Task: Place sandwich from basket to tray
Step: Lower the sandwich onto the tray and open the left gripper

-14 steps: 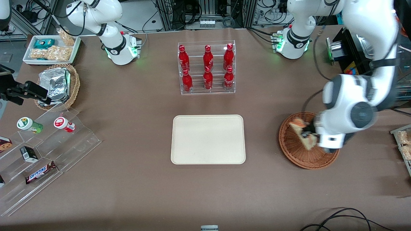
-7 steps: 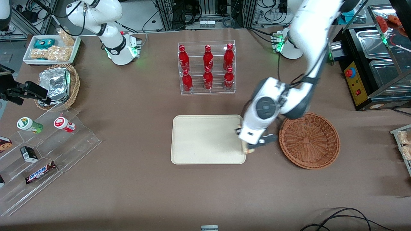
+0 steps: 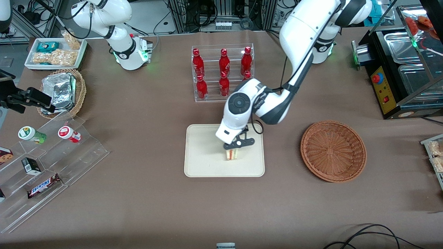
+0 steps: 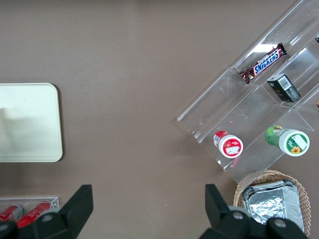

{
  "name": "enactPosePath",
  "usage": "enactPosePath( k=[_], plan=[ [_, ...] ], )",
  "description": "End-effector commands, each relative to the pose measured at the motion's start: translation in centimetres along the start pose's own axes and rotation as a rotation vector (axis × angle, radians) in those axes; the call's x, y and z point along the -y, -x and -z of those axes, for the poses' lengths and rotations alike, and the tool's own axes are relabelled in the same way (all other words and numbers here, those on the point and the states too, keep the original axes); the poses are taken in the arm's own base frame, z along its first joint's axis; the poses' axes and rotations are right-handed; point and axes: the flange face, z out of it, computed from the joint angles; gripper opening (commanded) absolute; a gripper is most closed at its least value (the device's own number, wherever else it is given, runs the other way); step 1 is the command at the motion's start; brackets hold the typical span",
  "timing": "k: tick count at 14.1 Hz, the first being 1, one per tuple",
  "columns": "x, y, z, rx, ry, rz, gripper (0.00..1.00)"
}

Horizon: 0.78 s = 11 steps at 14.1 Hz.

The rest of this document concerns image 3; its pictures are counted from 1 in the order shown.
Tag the triangle sandwich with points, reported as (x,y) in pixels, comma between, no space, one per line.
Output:
(232,155)

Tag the red packaged food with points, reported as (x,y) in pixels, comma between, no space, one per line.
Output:
(420,23)

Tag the round brown wicker basket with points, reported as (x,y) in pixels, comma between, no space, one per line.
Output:
(332,152)

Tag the clear acrylic stepped display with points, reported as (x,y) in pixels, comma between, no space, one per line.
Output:
(79,155)

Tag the red cola bottle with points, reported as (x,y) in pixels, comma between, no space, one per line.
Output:
(246,62)
(202,88)
(198,64)
(224,86)
(247,75)
(224,63)

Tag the clear acrylic bottle rack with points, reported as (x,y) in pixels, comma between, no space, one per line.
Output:
(211,99)

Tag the wrapped pastry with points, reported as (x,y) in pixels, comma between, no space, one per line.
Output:
(438,164)
(436,148)

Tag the small black carton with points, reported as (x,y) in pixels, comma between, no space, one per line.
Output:
(31,166)

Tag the cream rectangular tray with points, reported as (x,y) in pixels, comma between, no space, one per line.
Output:
(207,155)

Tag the Snickers chocolate bar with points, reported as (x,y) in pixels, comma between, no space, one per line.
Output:
(43,186)

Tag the dark packet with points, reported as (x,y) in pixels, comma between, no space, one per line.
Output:
(1,195)

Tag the large clear bag of snacks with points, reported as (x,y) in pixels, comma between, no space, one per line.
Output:
(55,57)

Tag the white power strip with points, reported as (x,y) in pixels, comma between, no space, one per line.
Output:
(223,25)

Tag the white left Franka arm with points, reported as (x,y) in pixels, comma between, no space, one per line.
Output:
(297,38)

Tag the light wicker basket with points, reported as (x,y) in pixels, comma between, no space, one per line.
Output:
(80,91)

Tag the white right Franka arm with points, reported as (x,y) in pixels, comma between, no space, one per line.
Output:
(104,17)

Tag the green yogurt cup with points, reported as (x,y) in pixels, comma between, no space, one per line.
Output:
(31,134)

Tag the small clear bag of snacks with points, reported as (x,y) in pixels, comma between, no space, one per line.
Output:
(72,40)

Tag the white plastic snack tray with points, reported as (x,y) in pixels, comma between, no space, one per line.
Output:
(31,65)

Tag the white tray with pastries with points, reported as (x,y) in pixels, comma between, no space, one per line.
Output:
(426,141)

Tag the black food warmer machine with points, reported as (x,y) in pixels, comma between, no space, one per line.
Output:
(391,79)

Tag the cookie box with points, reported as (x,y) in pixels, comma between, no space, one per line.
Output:
(5,155)

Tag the black power adapter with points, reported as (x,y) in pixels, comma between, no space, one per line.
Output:
(32,16)

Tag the teal box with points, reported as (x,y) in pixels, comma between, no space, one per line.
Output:
(382,15)

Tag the red yogurt cup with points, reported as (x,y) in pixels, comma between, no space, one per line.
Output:
(68,133)

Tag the teal snack packet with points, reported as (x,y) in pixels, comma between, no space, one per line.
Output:
(47,46)

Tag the silver foil food package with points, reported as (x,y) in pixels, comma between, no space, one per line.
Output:
(59,91)

